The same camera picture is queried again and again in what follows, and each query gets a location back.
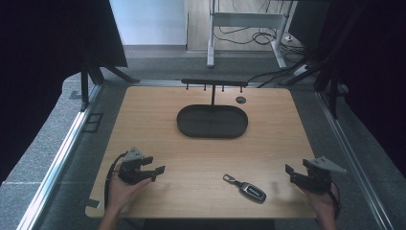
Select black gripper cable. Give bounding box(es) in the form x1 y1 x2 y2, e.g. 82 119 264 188
103 151 128 210
328 180 342 220

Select black car key fob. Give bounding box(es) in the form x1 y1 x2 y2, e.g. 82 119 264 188
222 172 267 204

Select black key rack with tray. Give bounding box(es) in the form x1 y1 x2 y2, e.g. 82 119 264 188
176 78 250 140

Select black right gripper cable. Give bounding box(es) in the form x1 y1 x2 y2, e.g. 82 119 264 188
328 180 342 220

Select black floor cables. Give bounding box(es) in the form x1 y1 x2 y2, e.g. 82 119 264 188
213 24 305 56

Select aluminium floor rail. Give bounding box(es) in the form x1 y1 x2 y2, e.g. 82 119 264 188
15 83 103 230
127 79 267 88
314 90 396 230

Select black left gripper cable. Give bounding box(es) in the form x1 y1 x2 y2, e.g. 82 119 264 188
103 151 128 210

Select grey tape piece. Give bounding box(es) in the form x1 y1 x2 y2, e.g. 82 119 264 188
78 197 102 209

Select white desk frame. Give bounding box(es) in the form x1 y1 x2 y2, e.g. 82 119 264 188
206 0 294 70

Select person's left hand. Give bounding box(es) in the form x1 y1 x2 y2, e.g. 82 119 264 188
106 163 153 213

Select black curtain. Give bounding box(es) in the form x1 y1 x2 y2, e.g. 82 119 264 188
0 0 128 185
288 0 406 180

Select person's right hand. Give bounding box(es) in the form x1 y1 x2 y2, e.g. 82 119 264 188
299 182 340 221

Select white power strip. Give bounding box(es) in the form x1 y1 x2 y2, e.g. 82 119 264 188
292 63 311 78

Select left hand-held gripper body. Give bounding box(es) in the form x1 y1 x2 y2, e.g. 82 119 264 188
118 147 154 186

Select black metal stand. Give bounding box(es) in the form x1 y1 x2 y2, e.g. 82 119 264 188
79 58 141 112
280 57 350 120

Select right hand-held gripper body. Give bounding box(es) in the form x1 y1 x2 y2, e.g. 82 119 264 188
301 155 348 195

